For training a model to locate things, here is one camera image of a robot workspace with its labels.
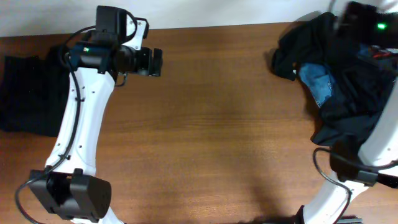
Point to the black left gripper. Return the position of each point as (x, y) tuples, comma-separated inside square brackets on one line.
[(157, 62)]

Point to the dark green trousers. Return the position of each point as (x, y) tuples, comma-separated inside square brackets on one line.
[(34, 94)]

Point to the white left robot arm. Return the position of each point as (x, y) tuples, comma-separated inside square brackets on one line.
[(68, 185)]

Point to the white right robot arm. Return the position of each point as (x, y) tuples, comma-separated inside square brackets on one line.
[(376, 159)]

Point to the blue denim jeans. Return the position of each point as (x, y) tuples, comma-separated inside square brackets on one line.
[(319, 80)]

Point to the dark navy garment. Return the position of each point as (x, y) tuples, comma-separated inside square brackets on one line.
[(361, 90)]

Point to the red cloth piece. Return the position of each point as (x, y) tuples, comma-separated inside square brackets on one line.
[(381, 55)]

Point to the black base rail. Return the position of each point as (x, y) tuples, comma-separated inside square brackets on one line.
[(350, 220)]

